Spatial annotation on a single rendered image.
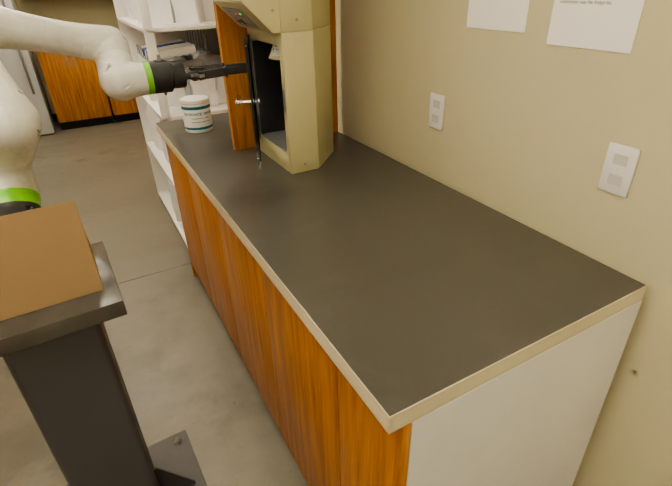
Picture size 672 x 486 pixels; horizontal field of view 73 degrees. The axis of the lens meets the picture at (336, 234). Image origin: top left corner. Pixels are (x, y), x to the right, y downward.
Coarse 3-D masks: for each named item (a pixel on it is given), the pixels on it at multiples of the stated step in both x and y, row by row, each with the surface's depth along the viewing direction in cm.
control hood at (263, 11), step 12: (216, 0) 154; (228, 0) 143; (240, 0) 134; (252, 0) 134; (264, 0) 136; (276, 0) 138; (252, 12) 136; (264, 12) 137; (276, 12) 139; (264, 24) 139; (276, 24) 141
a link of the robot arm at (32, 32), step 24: (0, 24) 113; (24, 24) 117; (48, 24) 121; (72, 24) 126; (0, 48) 117; (24, 48) 120; (48, 48) 123; (72, 48) 126; (96, 48) 130; (120, 48) 131
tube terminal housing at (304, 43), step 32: (288, 0) 139; (320, 0) 151; (256, 32) 160; (288, 32) 144; (320, 32) 154; (288, 64) 148; (320, 64) 158; (256, 96) 177; (288, 96) 152; (320, 96) 162; (288, 128) 157; (320, 128) 166; (288, 160) 165; (320, 160) 170
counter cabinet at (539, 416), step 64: (192, 192) 203; (192, 256) 260; (256, 320) 155; (256, 384) 186; (320, 384) 110; (512, 384) 90; (576, 384) 106; (320, 448) 125; (384, 448) 86; (448, 448) 88; (512, 448) 103; (576, 448) 125
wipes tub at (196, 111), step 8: (184, 96) 214; (192, 96) 213; (200, 96) 213; (184, 104) 207; (192, 104) 206; (200, 104) 208; (208, 104) 212; (184, 112) 210; (192, 112) 208; (200, 112) 209; (208, 112) 213; (184, 120) 212; (192, 120) 210; (200, 120) 211; (208, 120) 214; (192, 128) 212; (200, 128) 212; (208, 128) 215
